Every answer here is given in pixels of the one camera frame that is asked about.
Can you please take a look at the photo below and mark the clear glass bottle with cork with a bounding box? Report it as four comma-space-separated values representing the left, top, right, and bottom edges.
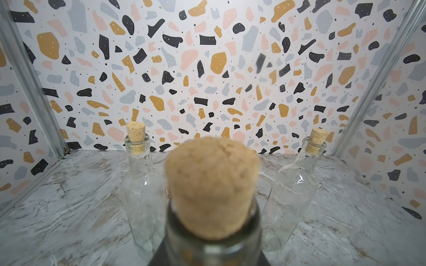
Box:
261, 128, 328, 252

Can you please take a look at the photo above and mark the metal corner post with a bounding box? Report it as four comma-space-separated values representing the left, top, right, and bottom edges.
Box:
1, 1, 70, 160
330, 0, 426, 157

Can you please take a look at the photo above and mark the left metal corner post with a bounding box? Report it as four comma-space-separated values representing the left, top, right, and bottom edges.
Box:
1, 1, 70, 160

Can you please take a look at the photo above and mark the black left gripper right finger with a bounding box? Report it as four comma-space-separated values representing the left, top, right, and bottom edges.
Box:
259, 251, 271, 266

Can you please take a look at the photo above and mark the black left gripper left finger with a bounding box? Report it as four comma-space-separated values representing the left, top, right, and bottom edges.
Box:
148, 240, 168, 266

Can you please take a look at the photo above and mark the glass bottle blue label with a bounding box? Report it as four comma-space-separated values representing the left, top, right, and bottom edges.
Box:
120, 121, 168, 262
164, 136, 261, 266

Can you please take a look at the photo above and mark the glass bottle blue label back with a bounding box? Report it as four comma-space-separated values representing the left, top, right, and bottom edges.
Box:
120, 121, 168, 262

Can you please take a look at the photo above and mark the right metal corner post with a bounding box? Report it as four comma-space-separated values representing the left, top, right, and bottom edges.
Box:
330, 0, 426, 157

